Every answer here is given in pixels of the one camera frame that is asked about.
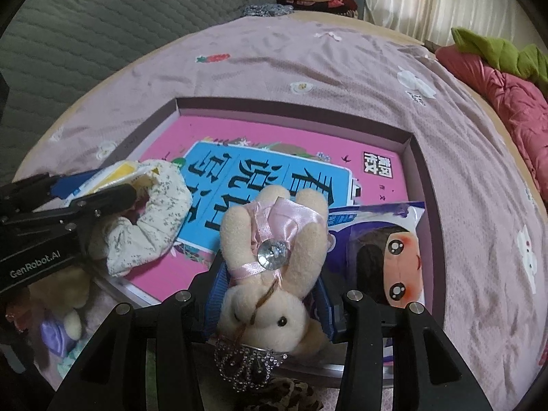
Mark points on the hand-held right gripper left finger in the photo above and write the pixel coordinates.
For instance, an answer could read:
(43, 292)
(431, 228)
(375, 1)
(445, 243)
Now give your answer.
(214, 297)

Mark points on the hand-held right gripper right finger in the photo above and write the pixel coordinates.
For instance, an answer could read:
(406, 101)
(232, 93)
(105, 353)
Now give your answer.
(329, 314)

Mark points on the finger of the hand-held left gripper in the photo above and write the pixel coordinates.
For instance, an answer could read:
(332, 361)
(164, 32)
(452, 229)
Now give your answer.
(25, 188)
(107, 201)

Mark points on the yellow sponge packet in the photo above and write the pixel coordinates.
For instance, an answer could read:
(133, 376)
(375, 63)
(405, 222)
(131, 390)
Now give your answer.
(115, 175)

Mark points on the plush bear purple dress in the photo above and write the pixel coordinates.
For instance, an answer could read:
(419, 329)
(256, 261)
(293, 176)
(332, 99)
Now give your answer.
(64, 291)

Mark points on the beige plush bunny pink dress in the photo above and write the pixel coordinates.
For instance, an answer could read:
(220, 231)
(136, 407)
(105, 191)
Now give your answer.
(274, 308)

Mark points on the white floral scrunchie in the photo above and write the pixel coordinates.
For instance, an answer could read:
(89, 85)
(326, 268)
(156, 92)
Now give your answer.
(162, 205)

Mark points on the purple cartoon eye mask packet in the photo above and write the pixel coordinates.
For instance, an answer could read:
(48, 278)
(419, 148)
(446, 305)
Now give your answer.
(402, 265)

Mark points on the leopard print scrunchie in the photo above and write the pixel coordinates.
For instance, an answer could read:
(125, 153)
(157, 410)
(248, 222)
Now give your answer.
(287, 396)

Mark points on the dark cardboard box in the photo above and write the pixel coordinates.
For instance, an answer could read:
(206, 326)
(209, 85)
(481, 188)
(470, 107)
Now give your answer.
(299, 107)

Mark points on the pink book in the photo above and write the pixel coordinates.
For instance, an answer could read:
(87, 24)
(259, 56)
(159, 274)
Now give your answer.
(265, 130)

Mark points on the grey quilted headboard cover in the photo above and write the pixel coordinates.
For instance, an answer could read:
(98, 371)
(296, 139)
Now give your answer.
(107, 17)

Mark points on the blue patterned cloth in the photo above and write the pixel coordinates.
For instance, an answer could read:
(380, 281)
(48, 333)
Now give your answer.
(265, 8)

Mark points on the pink quilt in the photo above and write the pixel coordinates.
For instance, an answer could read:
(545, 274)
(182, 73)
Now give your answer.
(513, 94)

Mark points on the dark red clothes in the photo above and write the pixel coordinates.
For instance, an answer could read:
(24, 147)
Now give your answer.
(338, 6)

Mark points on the grey chair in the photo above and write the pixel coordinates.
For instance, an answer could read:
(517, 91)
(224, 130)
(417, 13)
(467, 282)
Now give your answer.
(364, 4)

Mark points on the green blanket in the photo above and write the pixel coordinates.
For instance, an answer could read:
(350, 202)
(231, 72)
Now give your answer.
(526, 58)

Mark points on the white curtain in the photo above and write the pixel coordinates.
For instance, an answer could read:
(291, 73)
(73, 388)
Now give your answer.
(449, 0)

